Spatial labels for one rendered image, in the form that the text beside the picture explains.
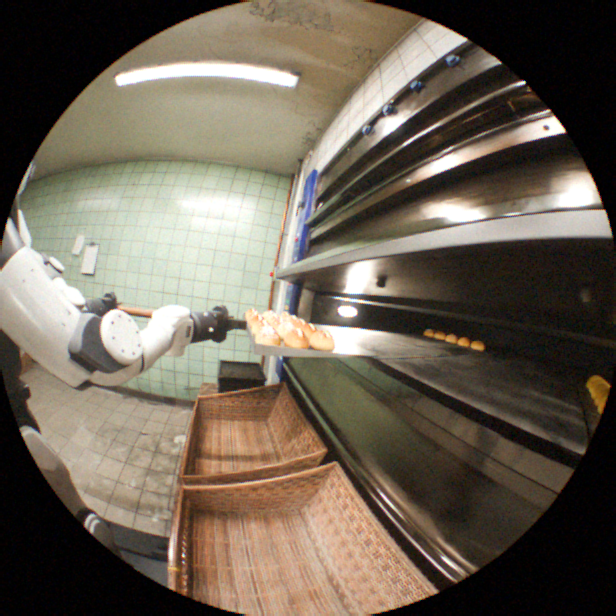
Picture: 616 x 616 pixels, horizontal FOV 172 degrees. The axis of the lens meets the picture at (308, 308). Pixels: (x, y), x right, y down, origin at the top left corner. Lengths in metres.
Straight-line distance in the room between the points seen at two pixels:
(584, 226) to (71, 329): 0.46
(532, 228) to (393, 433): 0.45
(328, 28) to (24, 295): 1.36
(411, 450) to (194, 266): 1.97
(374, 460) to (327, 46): 1.66
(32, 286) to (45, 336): 0.05
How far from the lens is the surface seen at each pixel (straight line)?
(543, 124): 0.47
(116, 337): 0.30
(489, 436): 0.36
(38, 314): 0.27
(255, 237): 2.01
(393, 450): 0.50
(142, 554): 1.26
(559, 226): 0.20
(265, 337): 0.49
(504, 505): 0.43
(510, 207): 0.21
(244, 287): 1.95
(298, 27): 1.35
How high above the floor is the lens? 1.32
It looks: 3 degrees down
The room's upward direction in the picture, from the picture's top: 9 degrees clockwise
